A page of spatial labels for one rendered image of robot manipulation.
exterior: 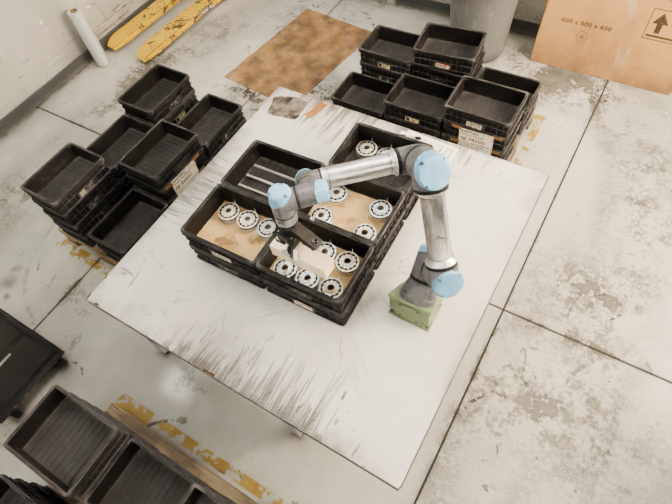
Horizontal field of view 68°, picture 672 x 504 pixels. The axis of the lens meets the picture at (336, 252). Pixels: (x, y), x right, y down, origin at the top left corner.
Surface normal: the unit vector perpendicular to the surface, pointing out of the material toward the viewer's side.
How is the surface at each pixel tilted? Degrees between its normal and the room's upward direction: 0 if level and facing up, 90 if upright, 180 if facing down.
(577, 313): 0
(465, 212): 0
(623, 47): 74
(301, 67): 4
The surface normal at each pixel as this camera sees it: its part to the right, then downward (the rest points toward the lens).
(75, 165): -0.10, -0.54
